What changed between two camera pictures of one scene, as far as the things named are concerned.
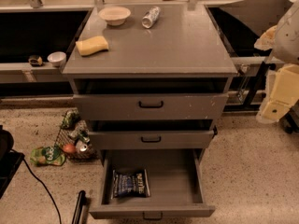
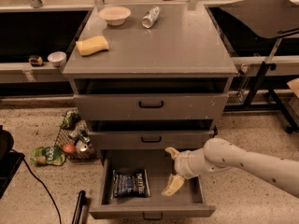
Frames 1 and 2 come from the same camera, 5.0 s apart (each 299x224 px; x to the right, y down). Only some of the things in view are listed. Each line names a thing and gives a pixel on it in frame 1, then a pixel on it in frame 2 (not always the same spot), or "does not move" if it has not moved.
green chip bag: x=70 y=119 does not move
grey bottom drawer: x=151 y=184 does not move
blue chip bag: x=134 y=185 does not move
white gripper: x=288 y=41 -> x=183 y=164
